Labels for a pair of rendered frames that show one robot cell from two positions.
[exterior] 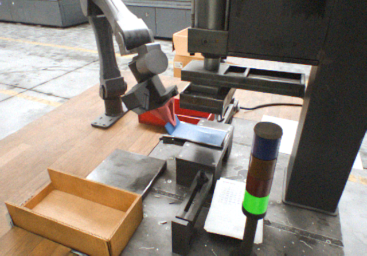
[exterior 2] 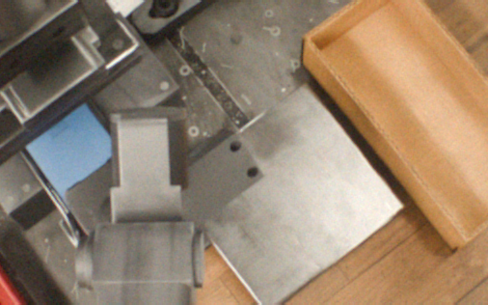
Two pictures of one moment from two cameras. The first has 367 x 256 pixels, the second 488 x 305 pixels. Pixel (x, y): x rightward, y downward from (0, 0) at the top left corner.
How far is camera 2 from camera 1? 1.03 m
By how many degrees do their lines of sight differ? 73
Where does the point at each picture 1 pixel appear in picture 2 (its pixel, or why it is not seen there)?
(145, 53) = (170, 128)
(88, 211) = (400, 132)
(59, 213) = (456, 158)
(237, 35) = not seen: outside the picture
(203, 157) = not seen: hidden behind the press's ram
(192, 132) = (76, 155)
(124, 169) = (284, 208)
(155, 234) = (296, 13)
